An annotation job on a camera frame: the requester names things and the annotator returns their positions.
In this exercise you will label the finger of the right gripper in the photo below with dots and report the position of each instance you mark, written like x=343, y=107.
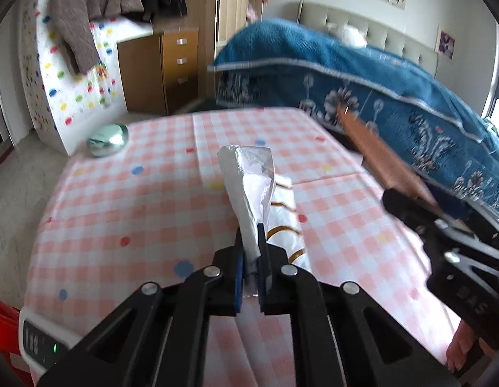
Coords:
x=456, y=204
x=415, y=213

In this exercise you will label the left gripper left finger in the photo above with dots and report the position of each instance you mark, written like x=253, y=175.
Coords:
x=226, y=293

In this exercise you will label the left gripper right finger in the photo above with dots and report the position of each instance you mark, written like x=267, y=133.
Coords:
x=277, y=278

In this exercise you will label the silver foil bag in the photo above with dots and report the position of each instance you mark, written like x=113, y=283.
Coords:
x=248, y=174

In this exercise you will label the white torn paper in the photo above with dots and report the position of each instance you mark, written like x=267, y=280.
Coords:
x=283, y=227

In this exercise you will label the right hand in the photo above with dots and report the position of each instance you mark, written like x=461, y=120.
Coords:
x=461, y=345

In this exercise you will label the pink checkered tablecloth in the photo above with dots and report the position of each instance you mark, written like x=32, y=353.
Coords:
x=158, y=210

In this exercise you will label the round green tin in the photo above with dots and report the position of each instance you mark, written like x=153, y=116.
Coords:
x=108, y=140

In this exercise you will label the white pillow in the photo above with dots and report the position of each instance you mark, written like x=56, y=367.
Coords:
x=348, y=35

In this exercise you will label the white portable wifi device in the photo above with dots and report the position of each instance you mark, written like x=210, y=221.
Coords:
x=42, y=342

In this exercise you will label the blue floral bedspread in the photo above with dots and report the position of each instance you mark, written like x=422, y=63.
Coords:
x=278, y=63

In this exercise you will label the brown drawer cabinet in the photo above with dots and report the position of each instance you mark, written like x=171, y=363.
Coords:
x=159, y=72

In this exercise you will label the red plastic stool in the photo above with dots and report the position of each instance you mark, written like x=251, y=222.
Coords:
x=10, y=345

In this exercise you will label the polka dot white cabinet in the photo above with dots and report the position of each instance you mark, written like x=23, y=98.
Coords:
x=66, y=107

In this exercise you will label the wooden wardrobe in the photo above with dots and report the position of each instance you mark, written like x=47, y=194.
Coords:
x=217, y=22

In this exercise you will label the brown quilted jacket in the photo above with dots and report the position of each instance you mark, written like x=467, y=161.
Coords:
x=72, y=20

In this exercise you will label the small purple wall picture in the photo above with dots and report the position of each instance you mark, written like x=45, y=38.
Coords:
x=445, y=43

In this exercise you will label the beige upholstered bed frame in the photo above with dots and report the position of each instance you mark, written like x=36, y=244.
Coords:
x=327, y=19

